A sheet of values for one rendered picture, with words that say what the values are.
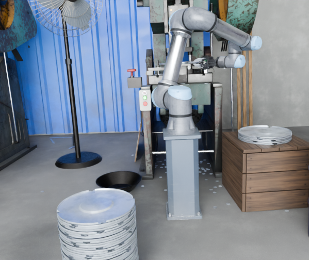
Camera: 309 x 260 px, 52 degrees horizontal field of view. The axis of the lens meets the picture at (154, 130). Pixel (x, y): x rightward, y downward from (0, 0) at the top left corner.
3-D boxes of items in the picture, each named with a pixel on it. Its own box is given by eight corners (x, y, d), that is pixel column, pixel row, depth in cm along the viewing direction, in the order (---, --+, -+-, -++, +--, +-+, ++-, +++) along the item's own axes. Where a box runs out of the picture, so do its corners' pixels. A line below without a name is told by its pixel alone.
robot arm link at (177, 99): (177, 115, 154) (176, 87, 151) (162, 112, 165) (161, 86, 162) (197, 112, 160) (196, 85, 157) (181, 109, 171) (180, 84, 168)
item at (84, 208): (143, 215, 111) (143, 213, 111) (57, 232, 103) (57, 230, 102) (125, 185, 138) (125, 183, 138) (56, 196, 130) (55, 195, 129)
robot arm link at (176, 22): (161, 108, 163) (185, 2, 160) (147, 105, 175) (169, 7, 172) (179, 112, 169) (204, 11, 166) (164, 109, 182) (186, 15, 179)
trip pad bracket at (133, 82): (143, 104, 216) (141, 75, 211) (128, 105, 216) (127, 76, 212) (143, 103, 222) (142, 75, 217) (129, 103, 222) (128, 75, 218)
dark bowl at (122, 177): (140, 198, 193) (139, 188, 191) (91, 199, 194) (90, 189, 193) (144, 179, 222) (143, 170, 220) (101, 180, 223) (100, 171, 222)
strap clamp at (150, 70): (168, 74, 233) (167, 60, 231) (145, 75, 234) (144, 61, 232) (168, 73, 239) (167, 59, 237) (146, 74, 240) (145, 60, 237)
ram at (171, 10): (190, 46, 218) (189, 0, 212) (168, 47, 219) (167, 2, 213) (189, 47, 235) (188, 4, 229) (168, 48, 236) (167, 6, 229)
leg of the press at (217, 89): (231, 177, 218) (232, 42, 198) (214, 178, 219) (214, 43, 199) (213, 142, 308) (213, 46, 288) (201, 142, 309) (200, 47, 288)
